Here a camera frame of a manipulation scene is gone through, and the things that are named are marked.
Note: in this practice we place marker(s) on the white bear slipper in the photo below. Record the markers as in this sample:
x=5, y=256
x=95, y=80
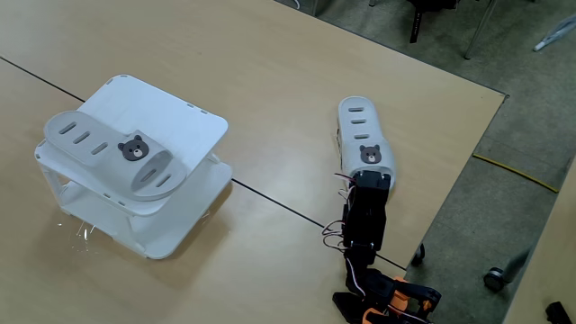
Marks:
x=372, y=129
x=157, y=150

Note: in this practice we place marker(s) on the white two-tier box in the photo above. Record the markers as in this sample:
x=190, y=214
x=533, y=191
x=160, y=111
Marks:
x=157, y=108

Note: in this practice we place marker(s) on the table caster wheel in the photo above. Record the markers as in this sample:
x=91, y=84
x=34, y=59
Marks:
x=418, y=256

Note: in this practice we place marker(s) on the chair caster wheel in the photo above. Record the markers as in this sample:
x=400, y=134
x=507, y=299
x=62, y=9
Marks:
x=494, y=278

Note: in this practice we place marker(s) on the black chair part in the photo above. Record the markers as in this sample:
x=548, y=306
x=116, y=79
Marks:
x=416, y=24

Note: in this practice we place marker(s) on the metal chair leg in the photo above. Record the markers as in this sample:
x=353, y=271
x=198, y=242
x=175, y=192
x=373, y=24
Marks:
x=479, y=29

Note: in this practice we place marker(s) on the small black object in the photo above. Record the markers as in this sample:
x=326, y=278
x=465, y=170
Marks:
x=558, y=315

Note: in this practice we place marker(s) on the grey folded umbrella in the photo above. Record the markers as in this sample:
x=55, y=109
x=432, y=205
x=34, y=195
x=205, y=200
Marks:
x=558, y=31

